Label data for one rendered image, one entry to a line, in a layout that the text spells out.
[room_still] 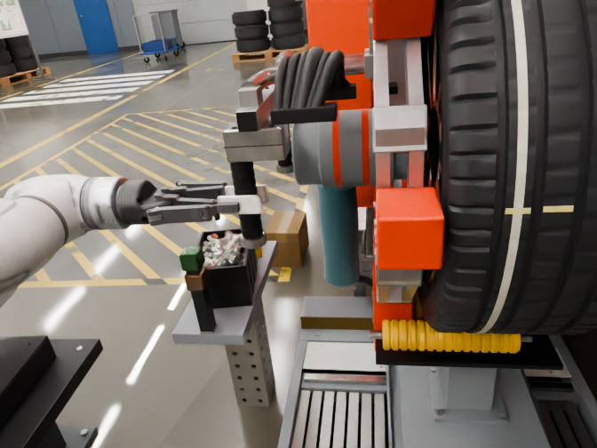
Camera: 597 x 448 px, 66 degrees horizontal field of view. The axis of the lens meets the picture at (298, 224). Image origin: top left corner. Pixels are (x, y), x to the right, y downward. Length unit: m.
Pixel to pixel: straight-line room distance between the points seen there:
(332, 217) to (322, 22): 0.52
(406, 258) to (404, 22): 0.29
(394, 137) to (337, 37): 0.72
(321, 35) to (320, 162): 0.53
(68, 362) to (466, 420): 1.01
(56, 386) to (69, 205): 0.65
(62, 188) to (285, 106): 0.39
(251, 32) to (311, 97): 8.70
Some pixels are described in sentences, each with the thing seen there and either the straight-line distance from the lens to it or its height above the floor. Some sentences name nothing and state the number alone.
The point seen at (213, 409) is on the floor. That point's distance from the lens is 1.55.
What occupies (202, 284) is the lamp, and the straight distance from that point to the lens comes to 1.00.
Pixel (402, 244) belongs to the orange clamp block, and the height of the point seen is 0.85.
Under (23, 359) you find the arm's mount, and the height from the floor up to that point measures 0.37.
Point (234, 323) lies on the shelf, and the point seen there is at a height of 0.45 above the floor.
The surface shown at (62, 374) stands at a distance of 1.39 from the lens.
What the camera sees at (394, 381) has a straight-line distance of 1.35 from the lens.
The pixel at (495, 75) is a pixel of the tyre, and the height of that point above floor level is 1.02.
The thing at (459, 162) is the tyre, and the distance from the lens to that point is 0.55.
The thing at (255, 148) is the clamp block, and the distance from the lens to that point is 0.68.
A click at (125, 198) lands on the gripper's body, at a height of 0.85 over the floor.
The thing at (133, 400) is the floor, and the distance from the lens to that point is 1.67.
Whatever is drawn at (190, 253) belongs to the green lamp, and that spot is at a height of 0.66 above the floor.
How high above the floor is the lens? 1.12
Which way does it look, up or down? 27 degrees down
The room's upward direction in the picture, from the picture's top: 6 degrees counter-clockwise
